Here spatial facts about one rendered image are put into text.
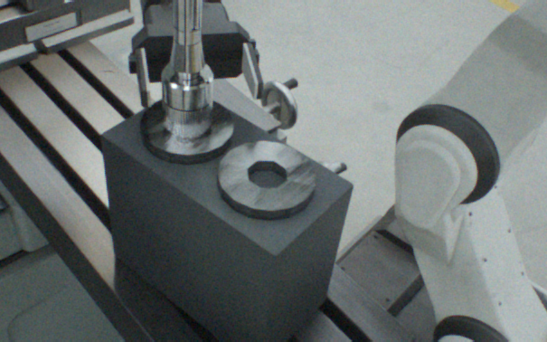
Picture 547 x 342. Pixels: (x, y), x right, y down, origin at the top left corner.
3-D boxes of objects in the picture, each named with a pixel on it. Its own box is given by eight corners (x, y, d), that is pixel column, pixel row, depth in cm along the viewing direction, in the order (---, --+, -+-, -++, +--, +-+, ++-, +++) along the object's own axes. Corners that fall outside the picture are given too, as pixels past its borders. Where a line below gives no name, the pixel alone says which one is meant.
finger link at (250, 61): (255, 78, 61) (242, 42, 66) (253, 105, 64) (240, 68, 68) (272, 77, 62) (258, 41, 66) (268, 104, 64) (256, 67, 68)
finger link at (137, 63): (151, 112, 61) (145, 73, 66) (150, 85, 59) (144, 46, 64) (134, 114, 61) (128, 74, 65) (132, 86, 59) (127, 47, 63)
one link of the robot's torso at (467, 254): (567, 342, 108) (546, 71, 87) (514, 429, 96) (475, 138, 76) (477, 314, 119) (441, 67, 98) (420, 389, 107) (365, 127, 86)
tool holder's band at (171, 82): (222, 88, 59) (223, 79, 59) (176, 102, 57) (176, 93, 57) (197, 61, 62) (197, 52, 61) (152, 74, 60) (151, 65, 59)
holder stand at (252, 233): (186, 201, 83) (187, 71, 69) (326, 299, 74) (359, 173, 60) (113, 256, 76) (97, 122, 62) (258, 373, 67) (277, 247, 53)
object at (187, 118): (221, 129, 63) (222, 88, 59) (177, 146, 61) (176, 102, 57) (196, 103, 65) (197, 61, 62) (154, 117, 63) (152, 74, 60)
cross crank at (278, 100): (273, 105, 157) (278, 64, 149) (306, 131, 151) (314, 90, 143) (221, 130, 149) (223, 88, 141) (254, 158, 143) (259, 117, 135)
